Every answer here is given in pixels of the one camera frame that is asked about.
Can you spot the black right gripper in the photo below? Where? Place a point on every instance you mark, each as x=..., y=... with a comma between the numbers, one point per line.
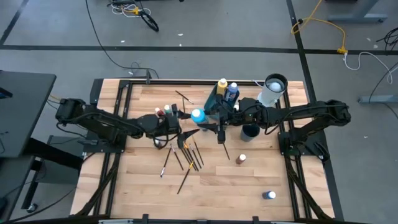
x=231, y=113

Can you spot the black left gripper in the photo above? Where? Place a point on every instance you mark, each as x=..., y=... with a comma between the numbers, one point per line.
x=174, y=127

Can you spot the large turquoise paint bottle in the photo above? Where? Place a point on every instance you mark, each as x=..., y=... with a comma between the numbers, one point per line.
x=199, y=117

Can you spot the small green paint bottle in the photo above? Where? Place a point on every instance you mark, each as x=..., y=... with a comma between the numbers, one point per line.
x=167, y=109

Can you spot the small red paint bottle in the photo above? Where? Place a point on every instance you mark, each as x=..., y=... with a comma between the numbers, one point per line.
x=159, y=112

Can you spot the thin black paintbrush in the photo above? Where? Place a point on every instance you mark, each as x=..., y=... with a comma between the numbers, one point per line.
x=183, y=105
x=183, y=96
x=226, y=152
x=177, y=157
x=198, y=151
x=195, y=157

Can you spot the small black paint bottle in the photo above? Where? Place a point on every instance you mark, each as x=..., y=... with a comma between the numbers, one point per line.
x=157, y=142

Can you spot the large blue paint bottle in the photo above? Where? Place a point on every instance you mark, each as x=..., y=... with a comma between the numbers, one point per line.
x=231, y=91

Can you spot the black paintbrush orange ferrule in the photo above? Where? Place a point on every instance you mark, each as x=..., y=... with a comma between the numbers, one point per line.
x=190, y=157

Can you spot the large yellow paint bottle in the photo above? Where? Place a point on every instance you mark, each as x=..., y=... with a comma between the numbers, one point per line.
x=222, y=85

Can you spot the small brown paint bottle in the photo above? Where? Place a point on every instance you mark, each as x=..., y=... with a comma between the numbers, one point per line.
x=240, y=159

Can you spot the black paintbrush yellow ferrule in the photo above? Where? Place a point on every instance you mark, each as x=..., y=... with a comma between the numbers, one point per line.
x=185, y=178

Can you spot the small blue paint bottle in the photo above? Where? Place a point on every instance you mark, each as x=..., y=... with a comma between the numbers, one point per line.
x=269, y=195

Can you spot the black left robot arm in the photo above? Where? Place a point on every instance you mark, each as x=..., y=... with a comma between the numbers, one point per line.
x=102, y=123

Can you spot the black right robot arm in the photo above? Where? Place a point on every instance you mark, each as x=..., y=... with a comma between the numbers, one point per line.
x=304, y=113

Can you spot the grey-teal plastic caddy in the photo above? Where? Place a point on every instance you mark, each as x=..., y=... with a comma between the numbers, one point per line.
x=211, y=99

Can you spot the dark teal plastic cup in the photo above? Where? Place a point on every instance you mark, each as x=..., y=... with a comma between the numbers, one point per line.
x=248, y=133

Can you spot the white cylindrical container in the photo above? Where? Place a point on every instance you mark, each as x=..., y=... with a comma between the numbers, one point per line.
x=269, y=96

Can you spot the black table clamp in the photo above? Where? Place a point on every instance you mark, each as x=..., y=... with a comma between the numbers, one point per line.
x=148, y=77

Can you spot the black desk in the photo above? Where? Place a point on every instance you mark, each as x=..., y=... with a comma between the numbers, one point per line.
x=25, y=109

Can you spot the grey desk foot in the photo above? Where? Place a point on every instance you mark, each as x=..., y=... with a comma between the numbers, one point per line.
x=379, y=99

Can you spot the grey desk base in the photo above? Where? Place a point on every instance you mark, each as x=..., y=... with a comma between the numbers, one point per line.
x=360, y=12

